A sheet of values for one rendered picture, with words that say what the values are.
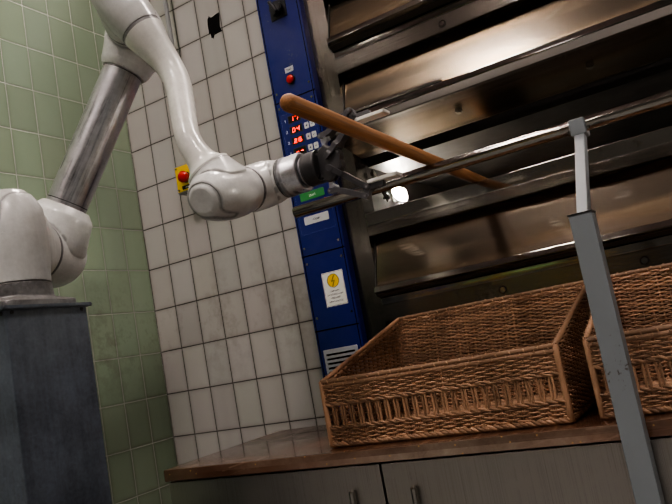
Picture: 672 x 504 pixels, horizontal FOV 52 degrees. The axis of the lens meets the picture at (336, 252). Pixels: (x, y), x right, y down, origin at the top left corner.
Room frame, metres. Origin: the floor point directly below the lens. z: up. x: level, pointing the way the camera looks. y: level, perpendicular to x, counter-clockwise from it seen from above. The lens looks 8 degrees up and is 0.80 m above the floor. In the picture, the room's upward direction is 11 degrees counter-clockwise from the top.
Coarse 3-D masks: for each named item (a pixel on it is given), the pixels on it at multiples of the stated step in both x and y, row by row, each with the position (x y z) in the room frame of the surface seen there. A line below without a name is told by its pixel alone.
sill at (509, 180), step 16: (608, 144) 1.72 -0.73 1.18; (624, 144) 1.71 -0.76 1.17; (640, 144) 1.69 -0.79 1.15; (656, 144) 1.67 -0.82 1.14; (560, 160) 1.78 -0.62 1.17; (592, 160) 1.74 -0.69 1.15; (496, 176) 1.87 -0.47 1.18; (512, 176) 1.84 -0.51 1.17; (528, 176) 1.82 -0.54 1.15; (544, 176) 1.81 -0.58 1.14; (448, 192) 1.93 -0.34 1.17; (464, 192) 1.91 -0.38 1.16; (480, 192) 1.89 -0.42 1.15; (384, 208) 2.03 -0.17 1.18; (400, 208) 2.01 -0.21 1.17; (416, 208) 1.98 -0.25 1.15; (432, 208) 1.96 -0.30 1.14; (368, 224) 2.06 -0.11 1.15
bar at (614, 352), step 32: (576, 128) 1.39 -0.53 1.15; (448, 160) 1.54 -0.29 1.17; (480, 160) 1.51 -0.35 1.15; (576, 160) 1.34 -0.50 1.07; (576, 192) 1.27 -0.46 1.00; (576, 224) 1.21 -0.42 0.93; (608, 288) 1.19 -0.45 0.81; (608, 320) 1.20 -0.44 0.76; (608, 352) 1.21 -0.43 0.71; (608, 384) 1.21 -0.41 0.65; (640, 416) 1.19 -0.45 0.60; (640, 448) 1.20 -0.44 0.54; (640, 480) 1.20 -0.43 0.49
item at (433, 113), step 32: (608, 32) 1.56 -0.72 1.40; (640, 32) 1.55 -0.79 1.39; (512, 64) 1.67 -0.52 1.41; (544, 64) 1.65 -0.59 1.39; (576, 64) 1.67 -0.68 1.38; (608, 64) 1.68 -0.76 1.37; (640, 64) 1.70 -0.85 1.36; (448, 96) 1.76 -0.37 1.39; (480, 96) 1.78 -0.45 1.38; (512, 96) 1.80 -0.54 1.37; (544, 96) 1.81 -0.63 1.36; (384, 128) 1.91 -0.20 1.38; (416, 128) 1.93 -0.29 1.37; (448, 128) 1.95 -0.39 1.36
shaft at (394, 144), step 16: (288, 96) 1.05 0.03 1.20; (288, 112) 1.06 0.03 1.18; (304, 112) 1.08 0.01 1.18; (320, 112) 1.12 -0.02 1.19; (336, 128) 1.19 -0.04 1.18; (352, 128) 1.22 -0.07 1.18; (368, 128) 1.28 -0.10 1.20; (384, 144) 1.36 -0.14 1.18; (400, 144) 1.41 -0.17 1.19; (416, 160) 1.53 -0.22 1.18; (432, 160) 1.58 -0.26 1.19; (464, 176) 1.81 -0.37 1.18; (480, 176) 1.92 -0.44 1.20
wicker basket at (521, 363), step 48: (576, 288) 1.76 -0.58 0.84; (384, 336) 1.90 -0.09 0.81; (432, 336) 1.95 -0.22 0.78; (480, 336) 1.87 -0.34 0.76; (528, 336) 1.80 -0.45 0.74; (576, 336) 1.51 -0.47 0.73; (336, 384) 1.59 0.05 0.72; (384, 384) 1.53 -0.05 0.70; (432, 384) 1.48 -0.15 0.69; (480, 384) 1.42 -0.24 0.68; (528, 384) 1.38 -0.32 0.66; (576, 384) 1.42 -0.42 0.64; (336, 432) 1.60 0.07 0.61; (384, 432) 1.54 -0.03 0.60; (432, 432) 1.48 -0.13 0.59; (480, 432) 1.43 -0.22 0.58
